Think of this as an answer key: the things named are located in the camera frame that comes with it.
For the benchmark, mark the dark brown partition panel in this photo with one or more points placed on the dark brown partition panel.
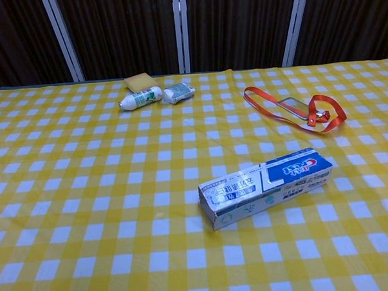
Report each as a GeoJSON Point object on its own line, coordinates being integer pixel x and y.
{"type": "Point", "coordinates": [237, 27]}
{"type": "Point", "coordinates": [18, 40]}
{"type": "Point", "coordinates": [349, 21]}
{"type": "Point", "coordinates": [124, 34]}

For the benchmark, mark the white partition frame post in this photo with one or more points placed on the white partition frame post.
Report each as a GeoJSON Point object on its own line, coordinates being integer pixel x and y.
{"type": "Point", "coordinates": [293, 26]}
{"type": "Point", "coordinates": [181, 31]}
{"type": "Point", "coordinates": [63, 38]}

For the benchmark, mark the green white wrapped packet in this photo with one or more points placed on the green white wrapped packet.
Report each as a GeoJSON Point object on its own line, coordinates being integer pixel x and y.
{"type": "Point", "coordinates": [178, 92]}

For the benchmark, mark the yellow sponge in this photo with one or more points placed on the yellow sponge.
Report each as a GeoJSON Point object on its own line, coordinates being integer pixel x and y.
{"type": "Point", "coordinates": [139, 81]}

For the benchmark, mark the white blue toothpaste box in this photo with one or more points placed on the white blue toothpaste box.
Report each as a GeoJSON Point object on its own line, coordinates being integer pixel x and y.
{"type": "Point", "coordinates": [247, 194]}

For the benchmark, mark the yellow white checkered tablecloth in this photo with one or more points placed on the yellow white checkered tablecloth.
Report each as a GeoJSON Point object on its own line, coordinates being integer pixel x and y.
{"type": "Point", "coordinates": [86, 195]}

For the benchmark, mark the small white green bottle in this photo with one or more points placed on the small white green bottle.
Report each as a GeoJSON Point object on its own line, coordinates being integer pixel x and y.
{"type": "Point", "coordinates": [140, 99]}

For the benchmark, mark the clear badge card holder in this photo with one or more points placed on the clear badge card holder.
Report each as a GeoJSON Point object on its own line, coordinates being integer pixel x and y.
{"type": "Point", "coordinates": [292, 106]}

